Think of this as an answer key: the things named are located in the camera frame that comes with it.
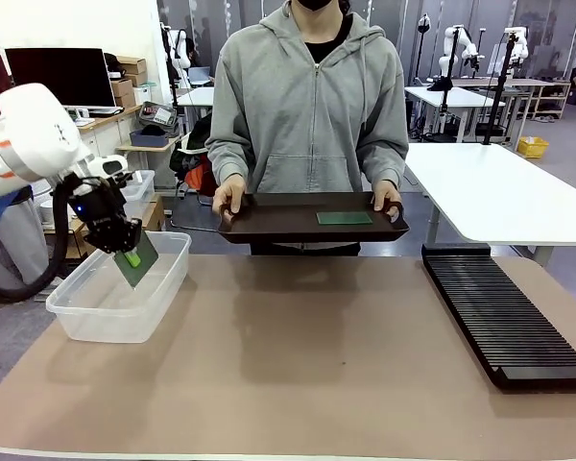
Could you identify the dark brown serving tray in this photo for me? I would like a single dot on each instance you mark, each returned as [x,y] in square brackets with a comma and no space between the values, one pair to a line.
[278,221]

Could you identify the person's left hand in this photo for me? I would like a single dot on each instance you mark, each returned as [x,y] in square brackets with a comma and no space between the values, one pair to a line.
[388,199]

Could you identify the black computer monitor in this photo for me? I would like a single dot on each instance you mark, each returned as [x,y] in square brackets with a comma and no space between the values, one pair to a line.
[62,72]

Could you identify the yellow plastic crate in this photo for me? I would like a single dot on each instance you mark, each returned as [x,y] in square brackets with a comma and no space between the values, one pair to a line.
[533,148]

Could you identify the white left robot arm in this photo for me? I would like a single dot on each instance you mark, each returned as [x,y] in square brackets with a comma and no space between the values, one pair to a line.
[29,125]

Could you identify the clear lidded storage box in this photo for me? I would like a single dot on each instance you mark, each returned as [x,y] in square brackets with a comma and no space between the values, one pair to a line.
[141,187]

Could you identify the clear plastic bin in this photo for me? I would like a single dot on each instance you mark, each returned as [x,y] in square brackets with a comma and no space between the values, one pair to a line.
[101,326]

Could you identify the brown cardboard box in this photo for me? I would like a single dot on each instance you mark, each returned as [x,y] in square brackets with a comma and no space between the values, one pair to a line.
[132,65]
[126,100]
[121,87]

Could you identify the orange bag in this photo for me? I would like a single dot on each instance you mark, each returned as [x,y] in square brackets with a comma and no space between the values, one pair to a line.
[201,177]

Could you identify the person's left forearm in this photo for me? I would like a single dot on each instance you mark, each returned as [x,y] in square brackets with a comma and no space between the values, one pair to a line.
[386,163]

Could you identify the silver laptop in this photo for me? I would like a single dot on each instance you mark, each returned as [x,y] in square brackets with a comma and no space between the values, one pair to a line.
[199,77]

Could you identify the black tripod stand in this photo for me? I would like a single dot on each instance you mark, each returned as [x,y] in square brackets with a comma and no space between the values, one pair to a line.
[445,96]
[501,86]

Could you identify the white background table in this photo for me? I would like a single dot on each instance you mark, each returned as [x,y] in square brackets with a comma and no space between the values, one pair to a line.
[456,98]

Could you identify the green PCB board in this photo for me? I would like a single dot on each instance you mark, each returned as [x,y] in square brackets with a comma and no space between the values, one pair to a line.
[149,257]
[344,218]

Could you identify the black trousers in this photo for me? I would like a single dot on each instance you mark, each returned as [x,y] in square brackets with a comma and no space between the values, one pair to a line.
[307,249]

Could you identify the wooden shelf table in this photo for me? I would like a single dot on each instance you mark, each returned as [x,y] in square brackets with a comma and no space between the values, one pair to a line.
[533,82]

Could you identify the large white table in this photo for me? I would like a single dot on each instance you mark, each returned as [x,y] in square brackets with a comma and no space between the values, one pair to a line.
[485,192]

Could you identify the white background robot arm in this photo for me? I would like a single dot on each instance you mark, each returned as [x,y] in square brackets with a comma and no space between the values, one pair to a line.
[520,48]
[184,57]
[446,62]

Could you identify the person's right hand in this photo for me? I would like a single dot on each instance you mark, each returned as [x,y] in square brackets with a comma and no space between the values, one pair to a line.
[230,194]

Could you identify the person's right forearm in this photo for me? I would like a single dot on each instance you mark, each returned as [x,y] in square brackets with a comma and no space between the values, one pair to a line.
[225,163]

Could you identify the black slotted PCB rack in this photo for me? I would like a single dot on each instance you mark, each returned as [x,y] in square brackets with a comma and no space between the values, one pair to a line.
[499,312]

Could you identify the small wooden side table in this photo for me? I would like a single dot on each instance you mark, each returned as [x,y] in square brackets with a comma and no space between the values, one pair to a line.
[149,149]

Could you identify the large cardboard box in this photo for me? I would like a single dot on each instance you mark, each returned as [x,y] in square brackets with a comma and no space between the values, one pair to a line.
[153,216]

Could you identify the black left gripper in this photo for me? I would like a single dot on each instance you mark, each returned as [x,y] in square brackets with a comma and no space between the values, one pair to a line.
[101,206]

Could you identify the white cabinet desk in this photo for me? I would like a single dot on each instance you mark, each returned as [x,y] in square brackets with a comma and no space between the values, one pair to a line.
[105,139]

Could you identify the chair with dark clothes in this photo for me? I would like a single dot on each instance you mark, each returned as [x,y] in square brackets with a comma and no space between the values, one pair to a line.
[189,153]

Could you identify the grey zip hoodie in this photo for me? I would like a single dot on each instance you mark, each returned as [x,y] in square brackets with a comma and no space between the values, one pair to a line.
[312,120]

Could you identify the black face mask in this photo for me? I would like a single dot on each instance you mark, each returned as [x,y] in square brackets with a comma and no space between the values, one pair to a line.
[317,4]

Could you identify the blue grey bin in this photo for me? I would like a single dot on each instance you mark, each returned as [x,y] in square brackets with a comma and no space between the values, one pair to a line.
[149,139]

